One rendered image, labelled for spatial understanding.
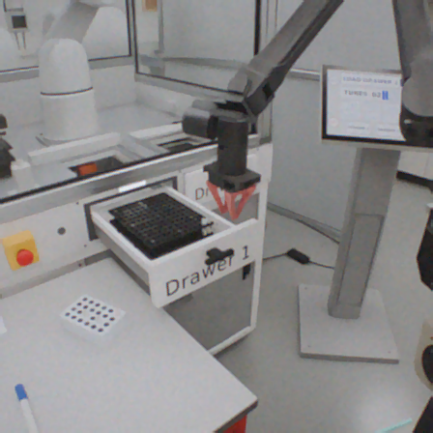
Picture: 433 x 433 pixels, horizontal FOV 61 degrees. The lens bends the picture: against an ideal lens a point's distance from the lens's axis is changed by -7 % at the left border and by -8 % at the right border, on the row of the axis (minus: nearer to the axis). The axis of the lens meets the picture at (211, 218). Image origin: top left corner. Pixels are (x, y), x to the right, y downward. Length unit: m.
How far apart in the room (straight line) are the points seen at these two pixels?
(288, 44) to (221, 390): 0.65
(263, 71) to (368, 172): 0.97
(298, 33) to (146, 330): 0.67
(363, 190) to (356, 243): 0.25
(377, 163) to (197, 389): 1.16
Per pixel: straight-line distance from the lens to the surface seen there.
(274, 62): 0.74
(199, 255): 0.82
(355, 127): 1.47
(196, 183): 1.18
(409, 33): 0.74
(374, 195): 1.67
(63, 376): 0.82
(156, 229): 0.94
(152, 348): 0.83
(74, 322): 0.87
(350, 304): 1.99
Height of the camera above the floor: 1.37
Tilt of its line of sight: 29 degrees down
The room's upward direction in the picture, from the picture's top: straight up
